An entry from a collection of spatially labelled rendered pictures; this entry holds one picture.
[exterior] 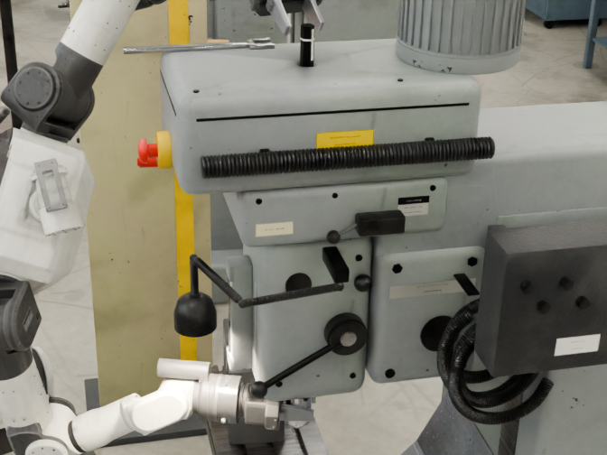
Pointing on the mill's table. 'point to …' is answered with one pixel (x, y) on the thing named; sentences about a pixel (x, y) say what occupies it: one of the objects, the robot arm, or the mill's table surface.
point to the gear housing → (333, 209)
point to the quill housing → (305, 318)
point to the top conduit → (347, 157)
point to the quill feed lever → (339, 329)
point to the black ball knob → (362, 283)
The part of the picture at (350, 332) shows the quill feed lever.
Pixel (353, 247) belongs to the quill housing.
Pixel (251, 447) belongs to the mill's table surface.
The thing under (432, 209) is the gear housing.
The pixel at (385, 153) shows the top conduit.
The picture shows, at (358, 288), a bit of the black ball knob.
